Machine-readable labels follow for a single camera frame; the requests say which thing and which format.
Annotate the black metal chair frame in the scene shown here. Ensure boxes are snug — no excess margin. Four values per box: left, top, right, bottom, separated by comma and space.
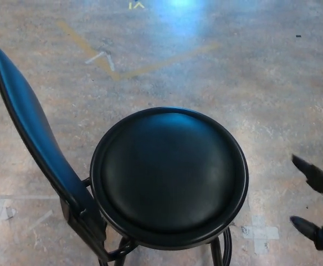
80, 177, 233, 266

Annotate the black padded chair backrest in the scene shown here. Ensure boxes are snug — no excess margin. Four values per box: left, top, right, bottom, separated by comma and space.
0, 46, 108, 262

